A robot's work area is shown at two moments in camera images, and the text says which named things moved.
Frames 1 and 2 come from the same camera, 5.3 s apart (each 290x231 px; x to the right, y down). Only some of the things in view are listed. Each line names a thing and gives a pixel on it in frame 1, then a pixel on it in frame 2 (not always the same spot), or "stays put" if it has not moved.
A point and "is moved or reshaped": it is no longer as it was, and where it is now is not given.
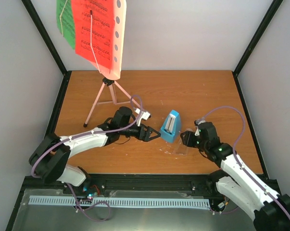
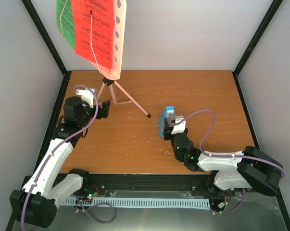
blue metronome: x=171 y=127 is moved or reshaped
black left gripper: x=145 y=137 -> x=105 y=110
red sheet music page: x=102 y=30 stays put
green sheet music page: x=65 y=21 stays put
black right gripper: x=187 y=141 -> x=167 y=130
